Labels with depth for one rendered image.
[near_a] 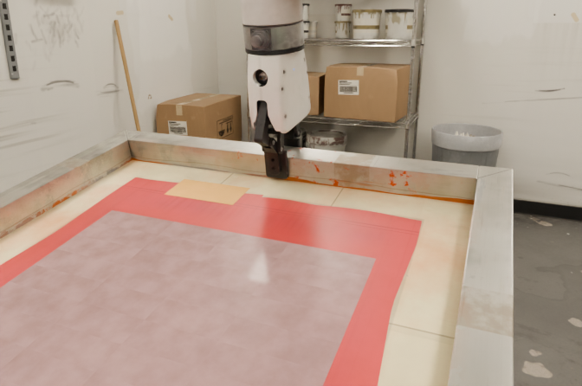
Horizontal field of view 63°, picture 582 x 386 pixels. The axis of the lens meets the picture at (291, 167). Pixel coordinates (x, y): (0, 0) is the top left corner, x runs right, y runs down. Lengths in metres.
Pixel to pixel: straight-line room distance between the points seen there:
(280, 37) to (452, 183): 0.27
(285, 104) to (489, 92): 3.18
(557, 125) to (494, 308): 3.39
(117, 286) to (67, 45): 2.63
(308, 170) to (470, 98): 3.13
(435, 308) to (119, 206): 0.41
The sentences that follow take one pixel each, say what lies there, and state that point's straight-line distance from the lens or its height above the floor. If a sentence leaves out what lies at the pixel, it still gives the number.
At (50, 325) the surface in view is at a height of 1.07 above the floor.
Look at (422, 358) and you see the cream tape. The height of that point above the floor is 1.08.
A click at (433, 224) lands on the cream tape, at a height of 1.11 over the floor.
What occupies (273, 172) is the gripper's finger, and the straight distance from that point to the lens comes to 0.64.
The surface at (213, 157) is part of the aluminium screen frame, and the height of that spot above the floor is 1.14.
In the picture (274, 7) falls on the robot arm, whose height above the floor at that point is 1.34.
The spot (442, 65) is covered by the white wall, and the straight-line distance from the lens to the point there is 3.71.
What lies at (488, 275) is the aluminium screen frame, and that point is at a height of 1.12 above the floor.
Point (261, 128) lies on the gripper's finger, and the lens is 0.59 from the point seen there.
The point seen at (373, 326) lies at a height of 1.08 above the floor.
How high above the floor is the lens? 1.32
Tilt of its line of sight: 16 degrees down
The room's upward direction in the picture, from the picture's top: straight up
